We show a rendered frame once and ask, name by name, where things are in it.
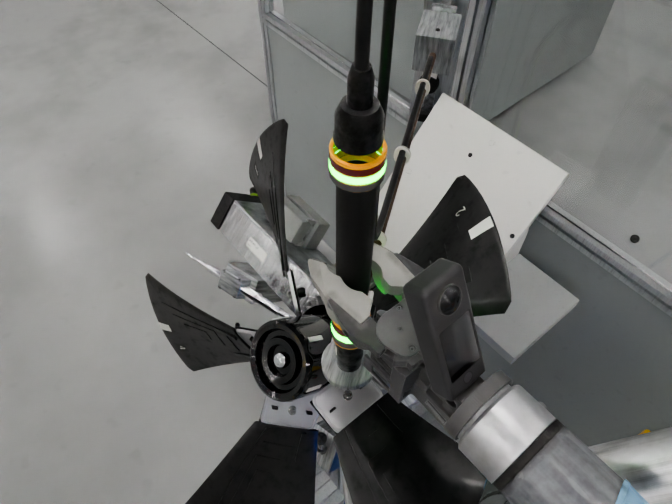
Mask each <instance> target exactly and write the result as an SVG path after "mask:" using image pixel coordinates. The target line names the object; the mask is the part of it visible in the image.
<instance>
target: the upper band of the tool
mask: <svg viewBox="0 0 672 504"><path fill-rule="evenodd" d="M334 146H335V144H334V141H333V138H332V139H331V141H330V144H329V153H330V156H331V158H332V159H333V161H334V162H335V163H337V164H338V165H340V166H342V167H344V168H347V169H351V170H367V169H371V168H373V167H376V166H377V165H379V164H380V163H382V161H383V160H384V159H385V157H386V154H387V144H386V141H385V140H384V142H383V145H382V146H381V147H382V148H383V149H382V148H380V149H379V150H377V152H378V153H379V154H377V152H374V153H372V154H369V156H367V155H364V156H355V155H348V154H346V153H344V152H342V151H339V149H338V148H337V147H336V146H335V147H334ZM333 147H334V148H333ZM337 151H338V153H336V152H337ZM344 155H346V156H344ZM342 156H343V157H342ZM370 156H371V157H370ZM340 157H341V158H340ZM372 157H373V158H372ZM374 158H375V159H374ZM351 160H362V161H366V162H368V163H366V164H352V163H348V162H347V161H351ZM333 169H334V168H333ZM382 169H383V168H382ZM382 169H381V170H382ZM334 170H335V169H334ZM381 170H380V171H381ZM335 171H337V170H335ZM380 171H378V172H380ZM337 172H338V171H337ZM378 172H377V173H378ZM338 173H340V172H338ZM377 173H375V174H377ZM331 174H332V173H331ZM340 174H341V175H344V174H342V173H340ZM375 174H372V175H370V176H373V175H375ZM332 175H333V174H332ZM333 176H334V175H333ZM344 176H346V177H350V178H366V177H370V176H365V177H352V176H347V175H344ZM334 177H335V176H334ZM381 177H382V176H381ZM381 177H380V178H381ZM335 178H336V177H335ZM380 178H379V179H380ZM336 179H337V178H336ZM379 179H377V180H379ZM337 180H338V181H340V180H339V179H337ZM377 180H376V181H377ZM376 181H374V182H376ZM340 182H342V181H340ZM374 182H371V183H368V184H363V185H353V184H348V183H345V182H342V183H344V184H347V185H352V186H364V185H369V184H372V183H374Z"/></svg>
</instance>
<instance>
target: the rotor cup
mask: <svg viewBox="0 0 672 504"><path fill-rule="evenodd" d="M319 335H321V336H322V338H323V340H318V341H314V342H309V340H308V337H313V336H319ZM331 340H332V334H331V318H330V317H329V316H328V314H327V311H326V308H325V304H323V305H316V306H313V307H311V308H309V309H307V310H306V311H305V312H304V313H303V314H302V315H300V316H293V317H285V318H278V319H273V320H270V321H268V322H266V323H265V324H263V325H262V326H261V327H260V328H259V329H258V330H257V331H256V333H255V335H254V337H253V339H252V342H251V347H250V366H251V371H252V374H253V377H254V379H255V381H256V383H257V385H258V387H259V388H260V389H261V391H262V392H263V393H264V394H265V395H266V396H268V397H269V398H271V399H273V400H275V401H279V402H291V401H295V400H298V399H301V398H304V397H307V396H310V395H313V394H316V393H318V392H319V391H321V390H322V389H323V388H324V387H326V386H327V385H328V384H330V383H329V382H328V381H327V379H326V378H325V376H324V374H323V371H322V365H321V366H319V363H320V362H321V360H322V354H323V352H324V348H325V346H326V347H327V346H328V345H329V344H330V343H331ZM277 353H281V354H282V355H283V356H284V358H285V365H284V366H283V367H282V368H278V367H277V366H276V365H275V363H274V357H275V355H276V354H277ZM321 384H322V386H321V387H320V388H319V389H316V390H313V391H309V392H306V391H307V390H308V388H312V387H315V386H318V385H321Z"/></svg>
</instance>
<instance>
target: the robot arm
mask: <svg viewBox="0 0 672 504"><path fill-rule="evenodd" d="M308 266H309V271H310V276H311V279H312V281H313V284H314V285H315V287H316V289H317V291H318V293H319V294H320V296H321V298H322V299H323V301H324V304H325V308H326V311H327V314H328V316H329V317H330V318H331V319H332V320H333V321H334V322H335V323H336V324H338V325H339V326H340V328H341V330H342V331H343V333H344V334H345V336H346V337H347V338H348V340H349V341H350V342H351V343H352V344H354V345H355V346H356V347H358V348H359V349H362V350H369V351H370V352H371V355H370V357H369V355H368V354H365V355H364V363H363V366H364V367H365V368H366V369H367V370H368V371H369V372H370V373H371V374H372V375H373V377H374V378H375V379H376V380H377V381H378V382H379V383H380V384H381V385H382V386H383V387H384V388H385V390H386V391H387V392H388V393H389V394H390V395H391V396H392V397H393V398H394V399H395V400H396V401H397V403H398V404H399V403H400V402H401V401H402V400H404V399H405V398H406V397H407V396H408V395H410V394H412V395H414V396H415V397H416V399H417V400H418V401H419V402H420V403H421V404H422V405H423V406H424V407H425V408H426V409H427V410H428V411H429V412H430V413H431V414H432V415H433V416H434V418H435V419H436V420H437V421H438V422H439V423H440V424H441V425H442V426H443V427H444V429H445V430H446V431H447V433H448V434H449V435H450V436H451V437H452V438H453V439H454V440H457V439H460V441H459V442H458V449H459V450H460V451H461V452H462V453H463V454H464V455H465V456H466V457H467V458H468V459H469V460H470V461H471V462H472V464H473V465H474V466H475V467H476V468H477V469H478V470H479V471H480V472H481V473H482V474H483V475H484V476H485V477H486V481H485V485H484V491H483V494H482V496H481V499H480V501H479V504H672V427H669V428H665V429H661V430H657V431H652V432H648V433H644V434H640V435H636V436H631V437H627V438H623V439H619V440H615V441H610V442H606V443H602V444H598V445H594V446H589V447H587V446H586V445H585V444H584V443H583V442H582V441H581V440H580V439H579V438H577V437H576V436H575V435H574V434H573V433H572V432H571V431H570V430H569V429H568V428H567V427H565V426H564V425H563V424H562V423H561V422H560V421H559V420H558V419H556V418H555V417H554V416H553V415H552V414H551V413H550V412H549V411H548V410H547V408H546V405H545V404H544V403H543V402H538V401H537V400H536V399H535V398H533V397H532V396H531V395H530V394H529V393H528V392H527V391H526V390H525V389H524V388H523V387H521V386H520V385H514V386H512V387H511V385H512V383H513V381H512V380H511V379H510V378H509V377H508V376H507V375H506V374H505V373H504V372H503V371H502V370H499V371H497V372H495V373H494V374H492V375H491V376H490V377H489V378H487V379H486V380H485V381H484V380H483V379H482V378H481V377H480V376H481V375H482V374H483V373H484V372H485V366H484V362H483V357H482V353H481V348H480V344H479V339H478V335H477V330H476V326H475V321H474V317H473V312H472V308H471V303H470V299H469V294H468V290H467V285H466V281H465V276H464V272H463V268H462V266H461V265H460V264H459V263H456V262H453V261H450V260H446V259H443V258H439V259H438V260H436V261H435V262H434V263H432V264H431V265H430V266H428V267H427V268H426V269H423V268H422V267H420V266H419V265H417V264H415V263H414V262H412V261H410V260H409V259H407V258H405V257H404V256H402V255H400V254H398V253H393V252H392V251H390V250H388V249H386V248H385V247H382V246H380V245H378V244H375V243H374V246H373V256H372V267H371V270H372V275H373V279H374V282H375V284H376V286H377V287H378V289H379V290H380V291H381V292H382V293H383V294H387V293H388V294H390V295H394V296H395V298H396V299H397V300H398V301H399V303H398V304H396V305H395V306H394V307H392V308H391V309H389V310H388V311H384V310H378V311H377V315H376V320H377V321H378V322H377V323H376V322H375V321H374V320H373V319H372V317H370V310H371V298H370V297H368V296H367V295H366V294H364V293H363V292H361V291H356V290H353V289H351V288H349V287H348V286H347V285H346V284H345V283H344V282H343V280H342V278H341V277H340V276H338V275H335V274H333V273H332V272H331V271H330V270H329V269H328V267H327V263H325V262H323V261H320V260H317V259H314V258H310V259H309V260H308ZM373 367H374V368H375V369H376V370H377V371H378V372H379V373H380V374H381V375H382V376H383V377H384V379H385V380H386V381H387V382H388V383H389V384H390V388H389V387H388V386H387V385H386V383H385V382H384V381H383V380H382V379H381V378H380V377H379V376H378V375H377V374H376V373H375V372H374V371H373ZM555 419H556V420H555ZM554 420H555V421H554ZM553 421H554V422H553ZM552 422H553V423H552ZM551 423H552V424H551ZM550 424H551V425H550ZM549 425H550V426H549ZM548 426H549V427H548ZM547 427H548V428H547ZM546 428H547V429H546ZM545 429H546V430H545ZM544 430H545V431H544ZM543 431H544V432H543ZM542 432H543V433H542ZM541 433H542V434H541ZM540 434H541V435H540ZM539 435H540V436H539ZM538 436H539V438H537V437H538ZM529 446H530V447H529ZM528 447H529V448H528ZM527 448H528V449H527ZM526 449H527V450H526Z"/></svg>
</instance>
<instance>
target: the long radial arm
mask: <svg viewBox="0 0 672 504"><path fill-rule="evenodd" d="M265 215H266V212H265V210H264V207H263V205H262V203H255V202H246V201H238V200H235V201H234V203H233V205H232V207H231V208H230V210H229V212H228V214H227V216H226V218H225V220H224V222H223V224H222V226H221V228H220V231H221V232H222V234H223V235H224V236H225V237H226V238H227V239H228V240H229V241H230V243H231V244H232V245H233V246H234V247H235V248H236V249H237V250H238V251H239V253H240V254H241V255H242V256H243V257H244V258H245V259H246V260H247V262H248V263H249V264H250V265H251V266H252V267H253V268H254V269H255V271H256V272H257V273H258V274H259V275H260V276H261V277H262V278H263V279H264V281H265V282H266V283H267V284H268V285H269V286H270V287H271V288H272V290H273V291H274V292H275V293H276V294H277V295H278V296H279V297H280V298H281V300H282V301H283V302H284V303H285V304H286V305H287V306H288V307H289V309H290V310H291V311H292V312H293V313H294V314H295V315H296V316H298V315H297V314H296V312H295V307H294V303H293V298H291V299H288V295H287V292H289V291H291V289H290V284H289V280H288V279H287V278H286V277H283V273H282V270H281V262H280V256H279V251H278V247H277V244H276V240H275V236H274V233H273V230H272V227H271V224H270V222H269V221H268V220H267V219H266V217H265ZM286 246H287V256H288V265H289V270H290V269H292V270H293V274H294V278H295V283H296V288H301V287H304V289H305V293H306V297H302V298H299V302H300V306H301V311H302V314H303V312H305V311H306V310H307V308H306V306H311V307H313V306H312V304H311V302H310V301H311V300H314V301H316V298H315V296H316V295H317V296H320V294H319V293H318V291H317V289H316V287H315V285H314V284H313V281H312V279H311V276H310V271H309V266H308V260H309V259H310V258H314V259H317V260H320V261H323V262H325V263H327V267H328V269H329V270H330V271H331V272H332V273H333V274H335V275H336V267H335V266H334V265H333V264H332V263H331V262H330V261H329V260H328V259H327V258H326V257H325V256H324V255H323V254H322V253H321V252H320V251H319V250H318V249H317V248H316V249H305V248H303V247H301V246H296V245H293V244H292V243H290V242H289V241H288V240H287V239H286Z"/></svg>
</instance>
